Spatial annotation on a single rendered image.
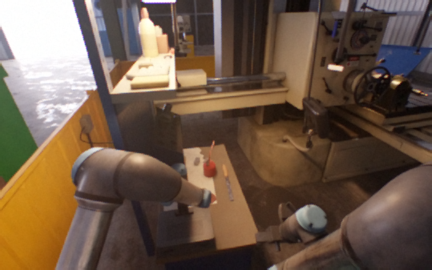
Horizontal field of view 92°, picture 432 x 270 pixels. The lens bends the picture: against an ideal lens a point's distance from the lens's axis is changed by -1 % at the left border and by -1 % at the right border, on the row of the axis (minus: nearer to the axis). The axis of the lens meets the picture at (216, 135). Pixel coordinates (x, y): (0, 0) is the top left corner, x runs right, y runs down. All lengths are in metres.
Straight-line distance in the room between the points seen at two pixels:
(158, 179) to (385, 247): 0.43
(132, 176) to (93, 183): 0.10
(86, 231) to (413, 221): 0.58
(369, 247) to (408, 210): 0.06
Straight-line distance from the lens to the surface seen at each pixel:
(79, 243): 0.61
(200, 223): 1.12
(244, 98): 2.25
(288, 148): 2.54
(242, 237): 1.15
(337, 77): 2.38
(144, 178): 0.52
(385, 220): 0.33
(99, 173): 0.57
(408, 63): 8.79
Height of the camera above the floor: 1.89
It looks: 29 degrees down
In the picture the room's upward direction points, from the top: 1 degrees counter-clockwise
